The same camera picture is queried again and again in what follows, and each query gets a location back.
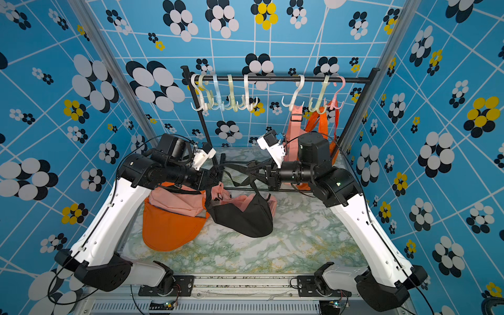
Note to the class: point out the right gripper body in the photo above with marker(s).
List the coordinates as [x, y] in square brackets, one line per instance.
[293, 174]

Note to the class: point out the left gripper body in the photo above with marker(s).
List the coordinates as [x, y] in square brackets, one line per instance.
[187, 175]

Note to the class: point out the orange sling bag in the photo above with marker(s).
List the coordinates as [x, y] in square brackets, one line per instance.
[322, 122]
[334, 113]
[165, 231]

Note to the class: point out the black sling bag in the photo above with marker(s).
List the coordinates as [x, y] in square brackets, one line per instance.
[250, 215]

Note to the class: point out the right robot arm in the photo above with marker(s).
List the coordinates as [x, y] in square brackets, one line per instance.
[385, 283]

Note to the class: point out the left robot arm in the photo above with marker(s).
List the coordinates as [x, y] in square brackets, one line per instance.
[94, 259]

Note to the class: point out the pink hook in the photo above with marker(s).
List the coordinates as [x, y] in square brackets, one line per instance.
[334, 103]

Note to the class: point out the white hook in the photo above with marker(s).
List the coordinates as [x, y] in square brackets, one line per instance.
[246, 104]
[299, 84]
[197, 92]

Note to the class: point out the light blue hook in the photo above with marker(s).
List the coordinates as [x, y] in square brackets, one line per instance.
[218, 103]

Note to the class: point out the black clothes rack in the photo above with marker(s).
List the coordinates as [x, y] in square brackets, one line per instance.
[262, 116]

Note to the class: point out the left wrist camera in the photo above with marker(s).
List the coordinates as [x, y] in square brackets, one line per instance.
[201, 155]

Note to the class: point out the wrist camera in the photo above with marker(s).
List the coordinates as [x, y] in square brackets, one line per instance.
[272, 142]
[201, 155]

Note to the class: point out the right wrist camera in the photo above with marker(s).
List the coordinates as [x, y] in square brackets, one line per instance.
[272, 142]

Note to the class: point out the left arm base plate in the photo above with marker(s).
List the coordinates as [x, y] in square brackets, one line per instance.
[173, 286]

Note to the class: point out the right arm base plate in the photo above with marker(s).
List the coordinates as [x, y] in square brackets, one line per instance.
[312, 286]

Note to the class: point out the aluminium frame rail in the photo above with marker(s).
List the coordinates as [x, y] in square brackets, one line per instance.
[228, 294]

